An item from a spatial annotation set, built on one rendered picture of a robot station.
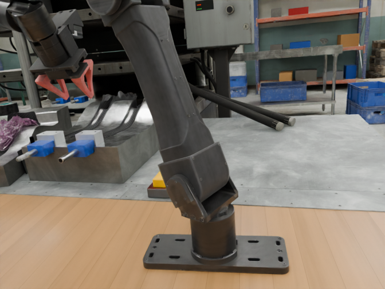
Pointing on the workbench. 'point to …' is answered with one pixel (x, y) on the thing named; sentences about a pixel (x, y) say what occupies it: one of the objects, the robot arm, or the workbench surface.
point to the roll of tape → (11, 107)
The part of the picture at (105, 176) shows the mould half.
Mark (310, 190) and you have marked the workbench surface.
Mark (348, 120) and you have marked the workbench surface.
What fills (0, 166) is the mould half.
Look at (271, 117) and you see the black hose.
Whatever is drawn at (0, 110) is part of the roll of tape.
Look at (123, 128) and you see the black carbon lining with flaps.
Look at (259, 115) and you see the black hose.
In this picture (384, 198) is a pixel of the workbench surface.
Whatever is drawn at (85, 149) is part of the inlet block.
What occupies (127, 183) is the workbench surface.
